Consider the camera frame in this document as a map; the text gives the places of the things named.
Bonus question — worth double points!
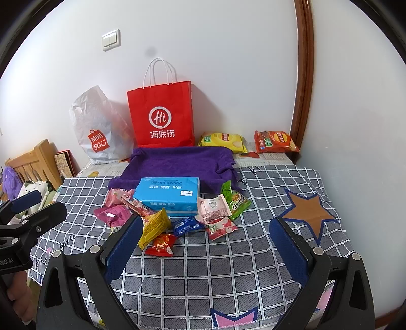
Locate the magenta snack packet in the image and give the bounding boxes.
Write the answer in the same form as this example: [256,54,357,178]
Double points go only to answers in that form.
[94,205,132,228]

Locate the blue cookie packet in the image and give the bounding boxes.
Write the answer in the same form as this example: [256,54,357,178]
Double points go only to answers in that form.
[173,217,204,237]

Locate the red gold candy packet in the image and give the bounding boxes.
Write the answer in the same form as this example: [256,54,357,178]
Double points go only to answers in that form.
[145,233,177,257]

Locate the long pink candy bar wrapper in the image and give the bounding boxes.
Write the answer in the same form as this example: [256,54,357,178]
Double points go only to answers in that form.
[120,194,156,217]

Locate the green triangular snack packet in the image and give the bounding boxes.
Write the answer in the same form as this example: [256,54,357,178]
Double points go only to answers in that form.
[221,180,251,221]

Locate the blue tissue pack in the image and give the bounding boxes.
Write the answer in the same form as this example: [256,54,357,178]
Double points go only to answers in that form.
[133,177,200,217]

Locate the white Miniso plastic bag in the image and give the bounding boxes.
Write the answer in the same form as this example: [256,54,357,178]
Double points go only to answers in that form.
[69,85,134,164]

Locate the yellow triangular snack packet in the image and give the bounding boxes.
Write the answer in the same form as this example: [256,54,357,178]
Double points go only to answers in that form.
[138,208,171,250]

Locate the red paper shopping bag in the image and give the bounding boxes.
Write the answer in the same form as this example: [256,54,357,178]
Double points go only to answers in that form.
[127,57,195,148]

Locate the pale pink nougat packet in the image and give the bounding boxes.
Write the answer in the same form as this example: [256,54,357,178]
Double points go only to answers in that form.
[195,194,232,224]

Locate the strawberry lychee jelly packet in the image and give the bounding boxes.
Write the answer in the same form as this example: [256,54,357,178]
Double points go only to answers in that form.
[204,217,238,241]

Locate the grey checked bed sheet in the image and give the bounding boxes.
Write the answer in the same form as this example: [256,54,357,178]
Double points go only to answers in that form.
[26,163,356,330]

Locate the pink snack packet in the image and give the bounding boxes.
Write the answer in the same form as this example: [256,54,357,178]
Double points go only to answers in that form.
[103,188,135,207]

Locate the person's left hand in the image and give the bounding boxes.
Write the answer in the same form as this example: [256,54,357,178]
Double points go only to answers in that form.
[7,271,35,324]

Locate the orange chips bag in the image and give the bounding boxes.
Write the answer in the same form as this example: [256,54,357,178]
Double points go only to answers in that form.
[254,131,300,153]

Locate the patterned gift box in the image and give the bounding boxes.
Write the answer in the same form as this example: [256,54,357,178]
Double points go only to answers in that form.
[54,150,77,179]

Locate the brown wooden door frame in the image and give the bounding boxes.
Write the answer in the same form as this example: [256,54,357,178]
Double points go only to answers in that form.
[290,0,314,148]

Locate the white wall light switch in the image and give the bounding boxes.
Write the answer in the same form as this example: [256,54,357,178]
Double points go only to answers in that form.
[101,29,121,52]

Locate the yellow chips bag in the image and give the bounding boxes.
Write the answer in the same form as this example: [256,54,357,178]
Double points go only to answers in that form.
[198,132,248,153]

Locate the purple towel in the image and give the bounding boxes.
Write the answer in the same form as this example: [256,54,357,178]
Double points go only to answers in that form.
[109,146,242,194]

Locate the wooden headboard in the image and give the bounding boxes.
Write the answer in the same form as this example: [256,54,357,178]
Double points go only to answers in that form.
[5,139,63,190]

